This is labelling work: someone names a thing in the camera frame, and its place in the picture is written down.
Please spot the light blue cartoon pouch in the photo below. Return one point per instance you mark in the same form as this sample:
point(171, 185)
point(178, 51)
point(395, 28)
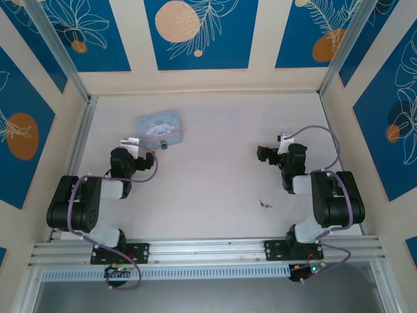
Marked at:
point(159, 125)

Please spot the small metal key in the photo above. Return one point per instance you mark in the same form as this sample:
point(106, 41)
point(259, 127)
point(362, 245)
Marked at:
point(265, 204)

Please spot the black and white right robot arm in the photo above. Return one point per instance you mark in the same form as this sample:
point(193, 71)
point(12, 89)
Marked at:
point(335, 202)

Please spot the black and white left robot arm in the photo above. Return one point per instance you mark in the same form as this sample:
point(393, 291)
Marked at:
point(75, 205)

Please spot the small green-lit circuit board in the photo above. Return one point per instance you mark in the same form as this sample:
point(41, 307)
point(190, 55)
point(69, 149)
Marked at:
point(309, 270)
point(119, 270)

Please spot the grey metal sheet panel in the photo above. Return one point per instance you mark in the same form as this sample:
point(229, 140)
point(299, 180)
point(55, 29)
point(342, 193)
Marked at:
point(208, 298)

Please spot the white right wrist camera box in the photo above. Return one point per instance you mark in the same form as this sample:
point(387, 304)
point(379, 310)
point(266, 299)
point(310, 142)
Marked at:
point(285, 140)

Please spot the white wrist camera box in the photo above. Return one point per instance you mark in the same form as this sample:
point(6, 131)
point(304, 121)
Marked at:
point(285, 140)
point(131, 145)

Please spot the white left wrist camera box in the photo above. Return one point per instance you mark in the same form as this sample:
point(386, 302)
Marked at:
point(131, 145)

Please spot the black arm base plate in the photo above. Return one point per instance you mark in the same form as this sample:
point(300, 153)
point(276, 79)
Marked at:
point(140, 252)
point(275, 250)

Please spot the blue floral wall poster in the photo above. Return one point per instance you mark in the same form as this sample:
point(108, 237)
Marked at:
point(322, 32)
point(387, 130)
point(91, 36)
point(23, 137)
point(200, 32)

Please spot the aluminium extrusion rail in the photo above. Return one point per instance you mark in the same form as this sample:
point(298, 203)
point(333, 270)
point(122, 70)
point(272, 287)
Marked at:
point(208, 249)

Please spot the aluminium frame post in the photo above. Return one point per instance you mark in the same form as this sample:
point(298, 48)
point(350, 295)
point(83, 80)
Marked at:
point(345, 45)
point(57, 49)

